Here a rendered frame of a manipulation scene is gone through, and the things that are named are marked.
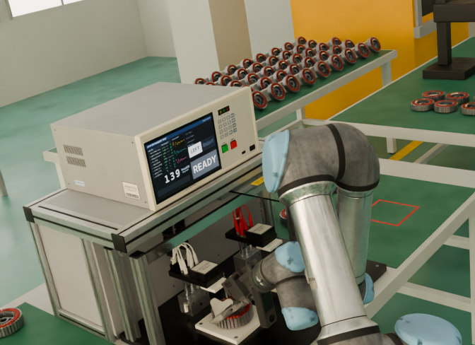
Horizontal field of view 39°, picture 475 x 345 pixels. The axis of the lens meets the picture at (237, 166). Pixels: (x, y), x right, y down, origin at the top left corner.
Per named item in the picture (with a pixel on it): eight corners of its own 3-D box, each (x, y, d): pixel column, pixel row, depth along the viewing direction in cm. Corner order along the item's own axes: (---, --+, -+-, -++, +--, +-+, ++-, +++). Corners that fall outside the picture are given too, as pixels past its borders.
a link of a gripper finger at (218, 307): (199, 307, 175) (226, 288, 173) (213, 326, 174) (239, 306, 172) (196, 310, 172) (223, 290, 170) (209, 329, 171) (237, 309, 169)
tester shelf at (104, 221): (290, 154, 207) (288, 141, 205) (126, 253, 161) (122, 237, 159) (190, 140, 235) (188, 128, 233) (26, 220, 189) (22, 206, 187)
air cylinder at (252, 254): (263, 264, 206) (260, 248, 204) (247, 275, 201) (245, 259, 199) (250, 260, 210) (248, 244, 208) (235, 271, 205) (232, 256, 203)
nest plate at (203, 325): (272, 314, 180) (272, 310, 180) (237, 345, 170) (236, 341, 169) (231, 300, 190) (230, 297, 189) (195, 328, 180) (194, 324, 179)
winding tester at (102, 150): (260, 152, 199) (250, 86, 192) (155, 211, 170) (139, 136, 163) (170, 138, 225) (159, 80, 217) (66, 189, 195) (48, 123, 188)
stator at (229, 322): (262, 312, 179) (260, 301, 178) (235, 335, 172) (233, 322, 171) (231, 302, 187) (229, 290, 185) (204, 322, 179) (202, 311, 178)
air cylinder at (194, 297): (210, 302, 190) (208, 286, 188) (193, 317, 185) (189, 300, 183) (198, 298, 193) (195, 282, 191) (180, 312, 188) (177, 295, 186)
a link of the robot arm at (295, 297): (337, 315, 149) (323, 269, 154) (290, 326, 147) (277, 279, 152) (329, 324, 156) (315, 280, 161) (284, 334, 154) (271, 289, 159)
